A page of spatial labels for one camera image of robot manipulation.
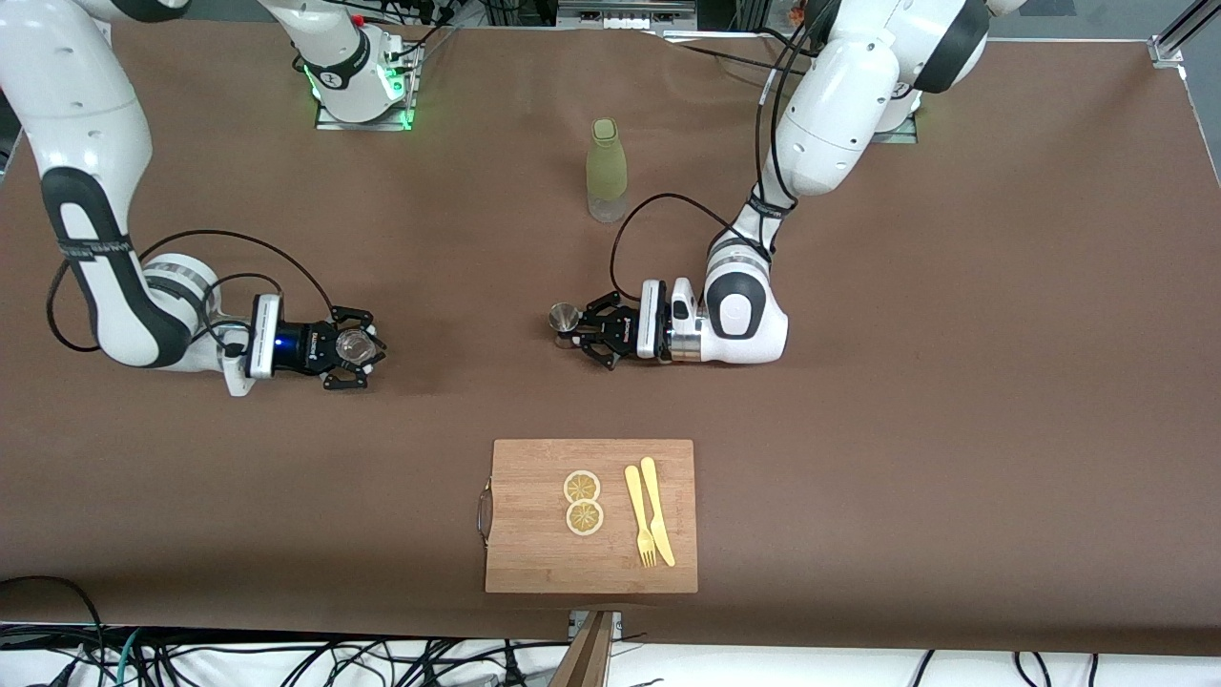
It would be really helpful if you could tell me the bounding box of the wooden post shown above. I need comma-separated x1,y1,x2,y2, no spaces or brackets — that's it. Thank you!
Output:
548,611,616,687

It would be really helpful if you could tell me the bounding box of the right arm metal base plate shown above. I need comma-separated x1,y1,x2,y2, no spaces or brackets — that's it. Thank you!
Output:
315,36,421,132

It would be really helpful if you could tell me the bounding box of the wooden cutting board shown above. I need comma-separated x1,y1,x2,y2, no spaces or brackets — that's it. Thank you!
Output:
477,439,698,594

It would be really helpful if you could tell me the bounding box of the yellow plastic knife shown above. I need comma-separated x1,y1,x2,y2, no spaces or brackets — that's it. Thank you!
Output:
640,457,676,568

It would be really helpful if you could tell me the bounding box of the black cable across cover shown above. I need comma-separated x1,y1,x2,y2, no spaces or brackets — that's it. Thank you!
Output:
658,33,797,77

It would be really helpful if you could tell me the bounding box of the green-sleeved glass bottle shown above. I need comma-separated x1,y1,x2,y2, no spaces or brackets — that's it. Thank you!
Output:
586,118,629,224

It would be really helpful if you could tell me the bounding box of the yellow plastic fork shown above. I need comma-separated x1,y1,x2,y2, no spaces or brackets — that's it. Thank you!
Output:
625,465,658,569

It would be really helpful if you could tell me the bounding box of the aluminium frame corner bracket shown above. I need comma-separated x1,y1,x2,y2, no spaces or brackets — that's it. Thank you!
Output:
1149,0,1221,68

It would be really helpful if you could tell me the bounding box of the looped black floor cable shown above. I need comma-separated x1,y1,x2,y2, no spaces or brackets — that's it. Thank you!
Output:
0,575,106,687

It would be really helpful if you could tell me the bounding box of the steel double-cone jigger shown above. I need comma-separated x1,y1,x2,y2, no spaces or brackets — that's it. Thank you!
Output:
548,302,583,350

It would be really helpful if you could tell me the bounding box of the grey socket strip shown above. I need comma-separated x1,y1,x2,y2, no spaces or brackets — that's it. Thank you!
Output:
558,0,697,30

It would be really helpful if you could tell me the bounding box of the brown table cover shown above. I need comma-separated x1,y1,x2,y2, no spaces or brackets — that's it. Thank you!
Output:
0,17,1221,657

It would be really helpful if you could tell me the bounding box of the clear glass measuring cup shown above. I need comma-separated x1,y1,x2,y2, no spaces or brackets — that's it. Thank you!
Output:
334,327,376,369

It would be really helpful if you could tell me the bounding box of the teal floor cable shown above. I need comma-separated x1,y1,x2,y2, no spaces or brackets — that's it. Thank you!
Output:
114,630,146,687

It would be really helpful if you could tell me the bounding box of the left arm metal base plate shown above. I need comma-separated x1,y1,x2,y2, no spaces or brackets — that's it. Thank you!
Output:
873,91,920,144

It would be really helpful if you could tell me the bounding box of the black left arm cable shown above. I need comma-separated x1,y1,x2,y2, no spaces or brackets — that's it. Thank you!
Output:
610,0,831,306

